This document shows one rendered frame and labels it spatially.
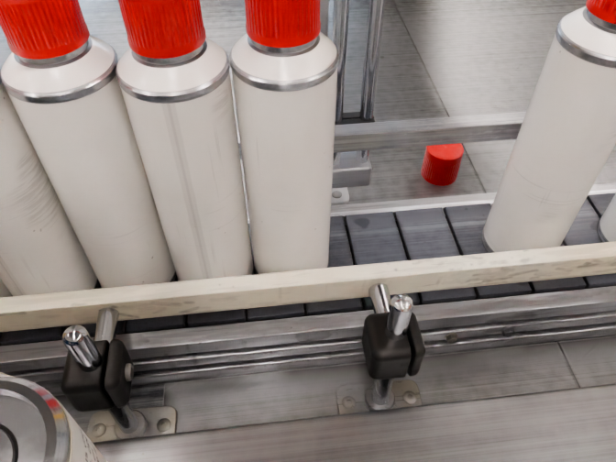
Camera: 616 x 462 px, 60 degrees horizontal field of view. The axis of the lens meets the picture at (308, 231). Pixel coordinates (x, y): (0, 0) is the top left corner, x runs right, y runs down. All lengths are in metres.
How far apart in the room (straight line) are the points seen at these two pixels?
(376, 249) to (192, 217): 0.15
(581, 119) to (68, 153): 0.26
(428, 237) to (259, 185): 0.15
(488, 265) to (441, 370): 0.09
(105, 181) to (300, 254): 0.12
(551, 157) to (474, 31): 0.45
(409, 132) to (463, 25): 0.44
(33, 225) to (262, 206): 0.12
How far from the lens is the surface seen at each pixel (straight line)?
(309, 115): 0.26
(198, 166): 0.27
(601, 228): 0.44
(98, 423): 0.39
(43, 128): 0.28
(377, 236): 0.39
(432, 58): 0.70
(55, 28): 0.26
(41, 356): 0.37
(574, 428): 0.35
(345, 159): 0.42
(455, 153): 0.50
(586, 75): 0.31
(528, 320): 0.41
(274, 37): 0.25
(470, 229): 0.41
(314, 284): 0.32
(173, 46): 0.24
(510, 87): 0.67
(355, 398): 0.38
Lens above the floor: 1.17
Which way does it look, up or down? 48 degrees down
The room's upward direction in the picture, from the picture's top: straight up
